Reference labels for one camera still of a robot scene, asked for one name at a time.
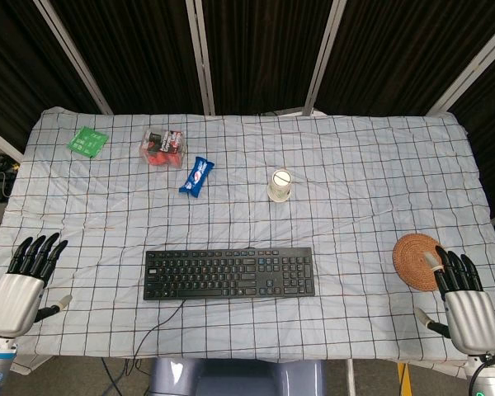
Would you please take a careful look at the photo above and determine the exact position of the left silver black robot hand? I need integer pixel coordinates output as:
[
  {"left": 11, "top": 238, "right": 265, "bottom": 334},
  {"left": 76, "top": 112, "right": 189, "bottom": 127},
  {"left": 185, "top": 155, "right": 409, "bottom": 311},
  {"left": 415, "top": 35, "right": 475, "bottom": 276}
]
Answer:
[{"left": 0, "top": 232, "right": 73, "bottom": 338}]

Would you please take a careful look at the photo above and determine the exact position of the black keyboard cable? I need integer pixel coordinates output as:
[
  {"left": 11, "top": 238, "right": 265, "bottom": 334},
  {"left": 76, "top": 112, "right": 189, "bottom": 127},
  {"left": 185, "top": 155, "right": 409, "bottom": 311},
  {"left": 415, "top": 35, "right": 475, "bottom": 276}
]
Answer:
[{"left": 132, "top": 299, "right": 188, "bottom": 372}]

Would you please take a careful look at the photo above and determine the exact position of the black computer keyboard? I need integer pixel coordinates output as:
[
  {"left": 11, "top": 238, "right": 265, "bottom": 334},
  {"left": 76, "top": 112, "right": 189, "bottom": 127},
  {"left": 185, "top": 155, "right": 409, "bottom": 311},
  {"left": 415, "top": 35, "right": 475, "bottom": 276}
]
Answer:
[{"left": 143, "top": 247, "right": 316, "bottom": 301}]

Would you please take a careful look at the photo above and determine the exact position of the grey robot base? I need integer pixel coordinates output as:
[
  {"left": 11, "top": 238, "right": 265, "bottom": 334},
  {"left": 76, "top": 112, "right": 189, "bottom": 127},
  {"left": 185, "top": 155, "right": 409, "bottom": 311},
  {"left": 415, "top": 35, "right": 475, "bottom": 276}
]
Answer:
[{"left": 147, "top": 356, "right": 327, "bottom": 396}]

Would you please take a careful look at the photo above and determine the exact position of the blue pepsi snack packet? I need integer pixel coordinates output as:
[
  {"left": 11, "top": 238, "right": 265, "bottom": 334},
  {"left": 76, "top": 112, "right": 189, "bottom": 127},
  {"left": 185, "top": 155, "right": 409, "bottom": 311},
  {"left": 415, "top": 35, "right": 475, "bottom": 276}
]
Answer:
[{"left": 178, "top": 156, "right": 215, "bottom": 197}]

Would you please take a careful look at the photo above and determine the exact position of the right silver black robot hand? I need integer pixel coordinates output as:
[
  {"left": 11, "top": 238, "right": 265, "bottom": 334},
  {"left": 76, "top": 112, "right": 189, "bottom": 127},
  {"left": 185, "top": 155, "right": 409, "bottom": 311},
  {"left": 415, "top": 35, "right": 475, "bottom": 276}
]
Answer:
[{"left": 413, "top": 245, "right": 495, "bottom": 356}]

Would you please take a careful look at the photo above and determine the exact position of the clear box with red items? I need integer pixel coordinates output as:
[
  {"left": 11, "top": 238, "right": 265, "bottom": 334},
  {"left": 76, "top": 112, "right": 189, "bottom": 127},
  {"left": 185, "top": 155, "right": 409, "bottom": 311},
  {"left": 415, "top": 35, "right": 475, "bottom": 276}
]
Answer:
[{"left": 139, "top": 128, "right": 187, "bottom": 169}]

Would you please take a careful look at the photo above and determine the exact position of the blue checked tablecloth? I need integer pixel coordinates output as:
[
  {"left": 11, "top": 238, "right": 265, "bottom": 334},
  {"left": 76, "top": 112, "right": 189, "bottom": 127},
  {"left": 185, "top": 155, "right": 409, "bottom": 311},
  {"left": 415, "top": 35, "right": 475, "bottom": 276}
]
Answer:
[{"left": 0, "top": 106, "right": 495, "bottom": 367}]

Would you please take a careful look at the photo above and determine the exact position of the white paper cup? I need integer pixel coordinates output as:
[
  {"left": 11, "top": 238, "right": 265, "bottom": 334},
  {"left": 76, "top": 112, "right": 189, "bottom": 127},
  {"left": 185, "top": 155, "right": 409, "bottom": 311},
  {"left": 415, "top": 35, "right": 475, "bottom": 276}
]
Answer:
[{"left": 266, "top": 168, "right": 294, "bottom": 203}]

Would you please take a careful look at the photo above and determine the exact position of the round woven rattan coaster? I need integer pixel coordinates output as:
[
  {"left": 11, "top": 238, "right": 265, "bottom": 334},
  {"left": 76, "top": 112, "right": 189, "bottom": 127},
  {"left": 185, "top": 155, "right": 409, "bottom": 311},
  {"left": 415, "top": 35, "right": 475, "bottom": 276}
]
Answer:
[{"left": 392, "top": 233, "right": 449, "bottom": 293}]

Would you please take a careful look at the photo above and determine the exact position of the black folding screen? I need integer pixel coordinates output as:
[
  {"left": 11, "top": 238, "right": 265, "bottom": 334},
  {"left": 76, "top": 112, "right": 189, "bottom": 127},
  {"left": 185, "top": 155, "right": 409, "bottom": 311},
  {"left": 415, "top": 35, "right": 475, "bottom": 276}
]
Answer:
[{"left": 0, "top": 0, "right": 495, "bottom": 219}]

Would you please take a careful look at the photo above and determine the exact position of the green flat packet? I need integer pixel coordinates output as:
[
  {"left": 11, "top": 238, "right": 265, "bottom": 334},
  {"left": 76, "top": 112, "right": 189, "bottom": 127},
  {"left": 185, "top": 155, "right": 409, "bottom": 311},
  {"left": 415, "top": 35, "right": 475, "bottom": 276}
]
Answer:
[{"left": 66, "top": 125, "right": 110, "bottom": 158}]

